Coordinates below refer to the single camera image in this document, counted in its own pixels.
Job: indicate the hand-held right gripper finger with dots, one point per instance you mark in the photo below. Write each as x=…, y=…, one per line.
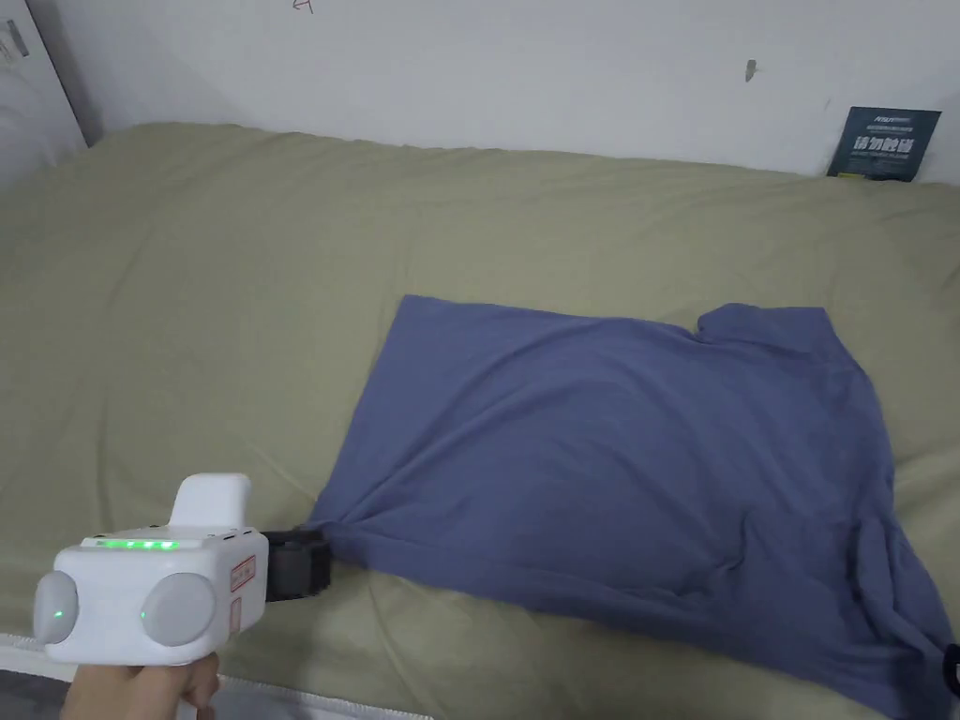
x=953, y=667

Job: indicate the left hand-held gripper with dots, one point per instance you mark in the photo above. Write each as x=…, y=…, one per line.
x=135, y=577

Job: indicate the dark blue shirt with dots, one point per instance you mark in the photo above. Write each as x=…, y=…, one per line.
x=615, y=465

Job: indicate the person's left hand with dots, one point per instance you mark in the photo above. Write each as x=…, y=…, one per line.
x=135, y=690

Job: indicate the bed with pale green sheet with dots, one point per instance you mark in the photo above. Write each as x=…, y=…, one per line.
x=225, y=300

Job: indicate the dark card with white print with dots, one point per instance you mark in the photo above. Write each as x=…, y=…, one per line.
x=885, y=144

